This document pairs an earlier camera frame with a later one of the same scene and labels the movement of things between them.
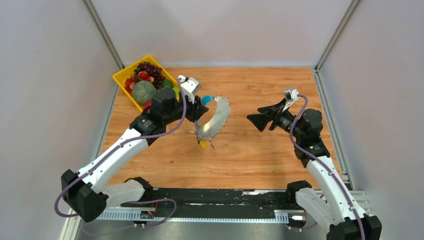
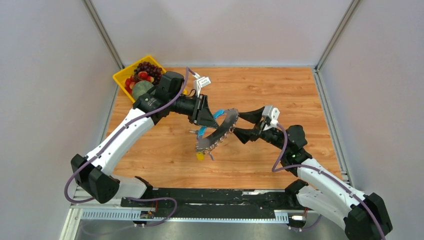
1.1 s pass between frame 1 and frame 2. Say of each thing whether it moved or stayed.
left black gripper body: stayed
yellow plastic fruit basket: stayed
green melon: stayed
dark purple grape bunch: stayed
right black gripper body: moved
